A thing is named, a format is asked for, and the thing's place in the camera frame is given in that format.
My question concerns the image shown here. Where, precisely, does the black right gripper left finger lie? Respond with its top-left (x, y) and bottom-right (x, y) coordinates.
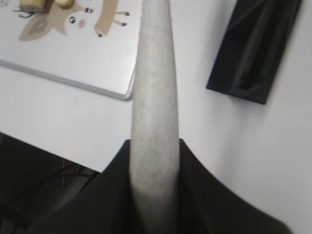
top-left (26, 140), bottom-right (145, 234)

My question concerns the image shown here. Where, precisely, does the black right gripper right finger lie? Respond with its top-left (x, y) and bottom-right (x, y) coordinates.
top-left (178, 139), bottom-right (292, 234)

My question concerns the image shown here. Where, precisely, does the white handled kitchen knife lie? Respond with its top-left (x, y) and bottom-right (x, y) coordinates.
top-left (130, 0), bottom-right (179, 234)

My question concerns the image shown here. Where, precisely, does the cut banana piece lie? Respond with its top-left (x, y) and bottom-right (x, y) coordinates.
top-left (55, 0), bottom-right (75, 9)

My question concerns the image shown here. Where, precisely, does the yellow banana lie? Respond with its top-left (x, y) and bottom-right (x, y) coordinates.
top-left (19, 0), bottom-right (47, 13)

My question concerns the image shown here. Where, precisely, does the white deer cutting board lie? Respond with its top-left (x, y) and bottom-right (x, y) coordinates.
top-left (0, 0), bottom-right (142, 100)

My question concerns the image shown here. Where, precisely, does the black knife stand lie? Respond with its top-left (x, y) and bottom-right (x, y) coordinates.
top-left (206, 0), bottom-right (302, 105)

